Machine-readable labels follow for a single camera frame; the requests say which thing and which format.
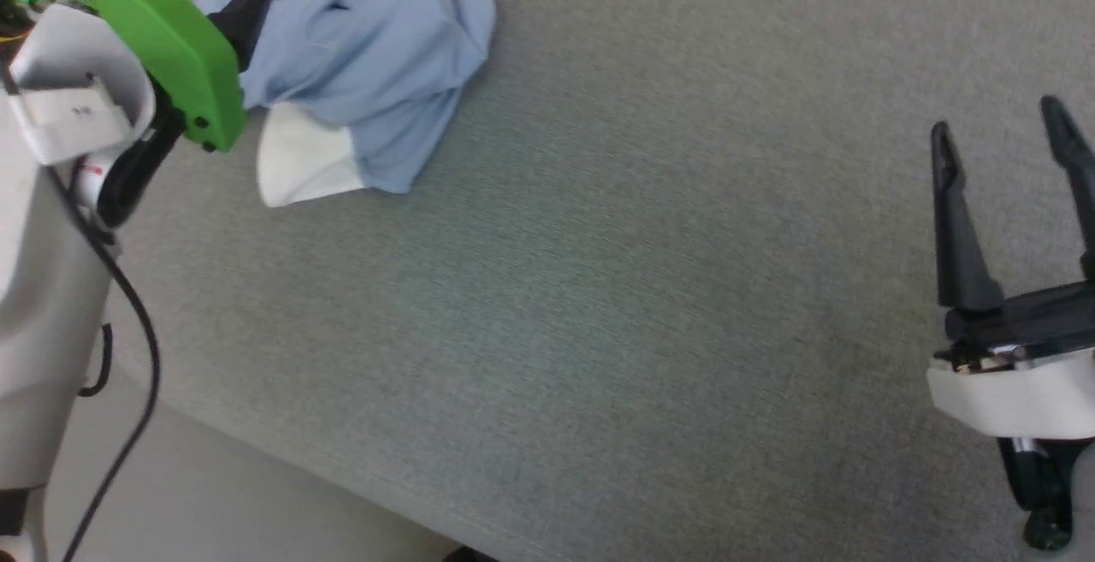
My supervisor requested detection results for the long thin black cable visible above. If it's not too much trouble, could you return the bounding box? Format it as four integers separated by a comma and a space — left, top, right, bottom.
0, 66, 163, 562

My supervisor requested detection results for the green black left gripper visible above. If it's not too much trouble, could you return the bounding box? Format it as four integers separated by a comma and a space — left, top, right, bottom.
0, 0, 289, 228

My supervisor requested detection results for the short black cable loop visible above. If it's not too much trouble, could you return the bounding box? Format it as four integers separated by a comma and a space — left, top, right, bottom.
77, 322, 114, 398

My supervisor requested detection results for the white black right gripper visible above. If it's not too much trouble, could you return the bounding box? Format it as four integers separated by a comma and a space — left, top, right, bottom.
928, 95, 1095, 550

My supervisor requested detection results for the grey fabric sofa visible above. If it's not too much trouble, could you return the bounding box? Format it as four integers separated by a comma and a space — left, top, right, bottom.
0, 0, 1095, 562

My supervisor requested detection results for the light blue garment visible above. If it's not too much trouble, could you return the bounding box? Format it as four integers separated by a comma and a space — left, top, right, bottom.
192, 0, 498, 209

